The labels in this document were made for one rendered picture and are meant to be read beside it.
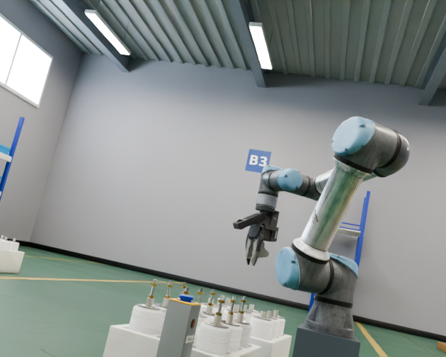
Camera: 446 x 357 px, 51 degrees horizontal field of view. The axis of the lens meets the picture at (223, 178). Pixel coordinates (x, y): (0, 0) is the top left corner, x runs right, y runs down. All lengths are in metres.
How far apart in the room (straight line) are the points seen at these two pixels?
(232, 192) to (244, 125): 1.24
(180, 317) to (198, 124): 7.51
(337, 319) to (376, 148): 0.51
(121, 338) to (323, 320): 0.61
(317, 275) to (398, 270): 6.57
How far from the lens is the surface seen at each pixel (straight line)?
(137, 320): 1.54
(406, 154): 1.39
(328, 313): 1.47
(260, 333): 1.97
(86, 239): 9.02
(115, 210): 8.84
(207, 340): 1.44
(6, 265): 4.26
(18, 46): 8.64
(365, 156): 1.31
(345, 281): 1.48
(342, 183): 1.33
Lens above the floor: 0.43
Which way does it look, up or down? 10 degrees up
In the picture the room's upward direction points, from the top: 12 degrees clockwise
